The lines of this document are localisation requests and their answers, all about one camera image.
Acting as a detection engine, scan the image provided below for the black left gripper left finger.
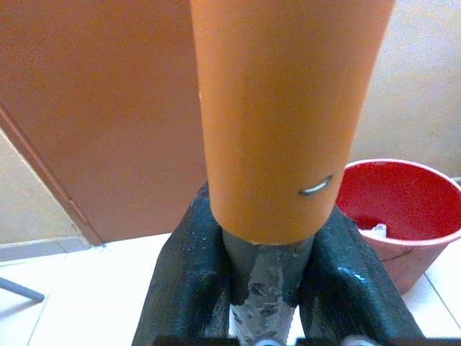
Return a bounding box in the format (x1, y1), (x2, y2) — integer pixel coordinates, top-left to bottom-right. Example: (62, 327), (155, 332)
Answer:
(131, 181), (231, 346)

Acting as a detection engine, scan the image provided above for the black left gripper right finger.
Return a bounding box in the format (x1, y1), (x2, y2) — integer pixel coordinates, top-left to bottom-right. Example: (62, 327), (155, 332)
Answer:
(297, 205), (423, 346)

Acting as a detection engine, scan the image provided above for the orange handled broom stick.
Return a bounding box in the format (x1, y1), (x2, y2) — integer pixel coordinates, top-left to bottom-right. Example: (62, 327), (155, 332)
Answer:
(188, 0), (397, 346)

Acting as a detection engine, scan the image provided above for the clear plastic item in bucket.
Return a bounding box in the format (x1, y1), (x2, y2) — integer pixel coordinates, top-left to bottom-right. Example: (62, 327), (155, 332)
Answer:
(367, 222), (389, 239)

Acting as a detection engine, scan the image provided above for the red plastic bucket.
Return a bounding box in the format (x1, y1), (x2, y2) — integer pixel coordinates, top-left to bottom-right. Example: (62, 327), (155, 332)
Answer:
(334, 158), (461, 295)

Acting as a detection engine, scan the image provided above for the grey metal leg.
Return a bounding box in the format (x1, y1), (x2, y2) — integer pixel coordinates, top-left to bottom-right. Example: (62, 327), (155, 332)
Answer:
(0, 276), (45, 303)

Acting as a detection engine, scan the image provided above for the brown wooden door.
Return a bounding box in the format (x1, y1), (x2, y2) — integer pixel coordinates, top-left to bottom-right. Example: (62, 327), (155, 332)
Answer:
(0, 0), (210, 247)

